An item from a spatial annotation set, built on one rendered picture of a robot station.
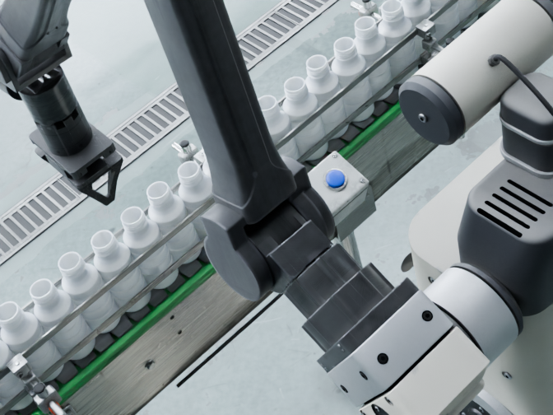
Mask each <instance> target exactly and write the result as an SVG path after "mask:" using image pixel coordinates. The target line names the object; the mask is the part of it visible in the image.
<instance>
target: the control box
mask: <svg viewBox="0 0 553 415"><path fill-rule="evenodd" d="M331 170H339V171H341V172H342V173H343V174H344V176H345V182H344V185H343V186H342V187H339V188H333V187H330V186H329V185H328V184H327V182H326V176H327V174H328V172H330V171H331ZM308 176H309V180H310V183H311V185H312V187H313V188H314V189H315V190H316V191H317V192H318V193H319V194H320V196H321V197H322V198H323V200H324V201H325V203H326V204H327V205H328V207H329V209H330V211H331V213H332V216H333V218H334V221H335V226H336V225H337V224H338V223H340V222H341V221H342V220H343V219H344V218H345V217H347V216H348V215H349V214H350V213H351V212H352V211H354V210H355V209H356V208H357V207H358V206H359V205H361V204H362V203H363V202H364V201H365V196H366V193H367V189H368V186H369V181H368V180H367V179H366V178H365V177H364V176H363V175H362V174H361V173H360V172H359V171H357V170H356V169H355V168H354V167H353V166H352V165H351V164H350V163H349V162H347V161H346V160H345V159H344V158H343V157H342V156H341V155H340V154H338V153H337V152H332V153H331V154H330V155H329V156H328V157H326V158H325V159H324V160H323V161H322V162H320V163H319V164H318V165H317V166H315V167H314V168H313V169H312V170H311V171H310V172H309V173H308ZM283 295H284V294H283V293H282V294H280V293H279V294H278V295H277V296H276V297H275V298H274V299H272V300H271V301H270V302H269V303H268V304H267V305H266V306H264V307H263V308H262V309H261V310H260V311H259V312H258V313H257V314H256V315H255V316H254V317H253V318H252V319H250V320H249V321H248V322H247V323H246V324H245V325H244V326H242V327H241V328H240V329H239V330H238V331H237V332H235V333H234V334H233V335H232V336H231V337H230V338H228V339H227V340H226V341H225V342H224V343H223V344H221V345H220V346H219V347H218V348H217V349H216V350H215V351H214V352H213V353H212V354H211V355H210V356H209V357H207V358H206V359H205V360H204V361H203V362H202V363H200V364H199V365H198V366H197V367H196V368H195V369H193V370H192V371H191V372H190V373H189V374H188V375H186V376H185V377H184V378H183V379H182V380H181V381H180V382H179V383H178V384H177V385H176V386H177V387H178V388H179V387H180V386H181V385H182V384H183V383H185V382H186V381H187V380H188V379H189V378H190V377H191V376H193V375H194V374H195V373H196V372H197V371H199V370H200V369H201V368H202V367H203V366H204V365H205V364H207V363H208V362H209V361H210V360H211V359H212V358H213V357H214V356H215V355H216V354H217V353H218V352H220V351H221V350H222V349H223V348H224V347H225V346H227V345H228V344H229V343H230V342H231V341H232V340H233V339H235V338H236V337H237V336H238V335H239V334H240V333H242V332H243V331H244V330H245V329H246V328H247V327H248V326H250V325H251V323H252V322H254V321H255V320H256V319H257V318H258V317H259V316H260V315H261V314H262V313H264V312H265V311H266V310H267V309H268V308H269V307H270V306H272V305H273V304H274V303H275V302H276V301H277V300H278V299H279V298H281V297H282V296H283Z"/></svg>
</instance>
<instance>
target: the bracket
mask: <svg viewBox="0 0 553 415"><path fill-rule="evenodd" d="M362 2H363V6H361V5H360V4H358V3H356V2H351V7H352V8H354V9H356V10H357V11H359V15H360V18H361V17H363V16H371V17H373V18H374V19H375V20H376V21H378V20H379V19H380V18H382V12H381V9H382V8H381V7H379V11H378V7H377V4H376V3H374V2H371V0H362ZM416 28H417V30H418V36H420V37H421V38H423V40H422V41H421V43H422V48H423V49H425V51H424V52H423V53H422V54H420V57H421V59H422V64H424V65H426V64H427V63H428V62H429V61H430V60H431V59H432V58H434V57H435V56H436V55H437V54H438V53H440V52H441V51H442V50H443V49H445V47H443V46H441V45H439V44H438V42H437V39H436V38H434V37H432V35H433V34H434V33H435V32H436V28H435V23H434V22H432V21H429V20H427V19H424V20H423V21H422V22H421V23H420V24H418V25H417V26H416ZM454 40H455V39H454V38H452V37H450V38H447V39H446V40H445V43H446V47H447V46H448V45H449V44H451V43H452V42H453V41H454ZM172 148H173V149H175V150H176V151H177V152H179V154H178V157H179V160H180V162H181V164H183V163H184V162H187V161H195V162H197V163H198V165H200V164H201V163H204V161H205V158H204V154H203V150H201V151H199V150H198V148H197V147H196V146H194V145H193V144H189V141H188V140H187V139H184V140H182V141H181V142H180V143H179V144H178V143H177V142H174V143H173V144H172ZM6 365H7V367H8V368H9V369H10V371H11V372H12V373H13V374H14V375H15V377H16V378H17V379H18V380H21V381H22V382H23V384H24V385H25V386H24V389H25V390H26V391H27V392H28V394H29V395H30V396H31V397H32V398H33V401H34V402H35V404H36V405H37V406H38V407H39V409H40V410H41V411H42V412H43V413H45V414H46V413H48V412H51V413H52V414H53V415H76V414H77V413H76V412H75V410H74V409H73V407H72V406H71V404H70V403H69V404H68V405H67V406H66V407H65V408H63V409H62V408H61V406H60V405H59V403H60V402H61V401H62V398H61V396H60V395H59V394H58V392H57V391H56V389H55V388H54V387H53V386H52V385H48V386H45V384H44V383H43V382H42V381H41V380H40V379H39V377H38V376H36V375H35V374H34V373H33V372H32V371H31V370H32V367H31V365H30V364H29V362H28V361H27V360H26V359H25V358H24V357H23V356H22V355H21V354H20V353H19V354H17V355H16V356H15V357H14V358H12V359H11V360H10V361H9V362H8V363H7V364H6Z"/></svg>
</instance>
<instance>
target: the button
mask: <svg viewBox="0 0 553 415"><path fill-rule="evenodd" d="M326 182H327V184H328V185H329V186H330V187H333V188H339V187H342V186H343V185H344V182H345V176H344V174H343V173H342V172H341V171H339V170H331V171H330V172H328V174H327V176H326Z"/></svg>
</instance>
